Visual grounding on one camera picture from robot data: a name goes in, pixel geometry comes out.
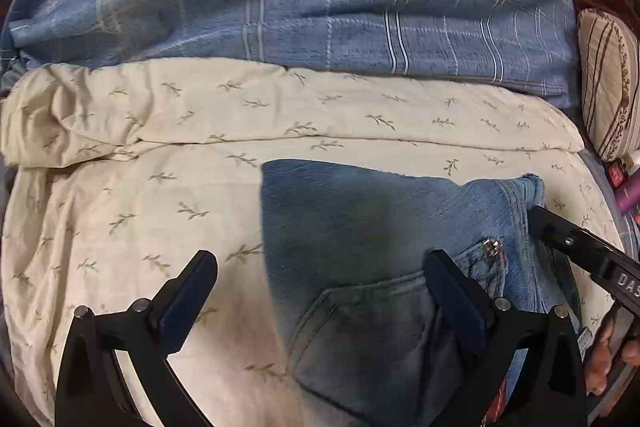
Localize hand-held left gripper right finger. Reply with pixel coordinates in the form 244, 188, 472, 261
423, 250, 588, 427

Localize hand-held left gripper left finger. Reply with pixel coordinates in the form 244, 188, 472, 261
54, 250, 219, 427

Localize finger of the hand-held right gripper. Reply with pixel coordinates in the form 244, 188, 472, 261
528, 206, 608, 275

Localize blue denim pants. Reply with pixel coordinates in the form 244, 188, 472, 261
260, 158, 593, 427

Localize person's right hand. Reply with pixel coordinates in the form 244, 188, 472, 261
583, 306, 640, 399

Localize cream leaf-print bed sheet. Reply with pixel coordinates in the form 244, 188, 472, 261
0, 57, 626, 427

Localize striped pillow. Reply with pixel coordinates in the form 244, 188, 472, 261
576, 8, 640, 164

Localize blue plaid blanket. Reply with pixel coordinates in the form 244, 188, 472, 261
0, 0, 581, 112

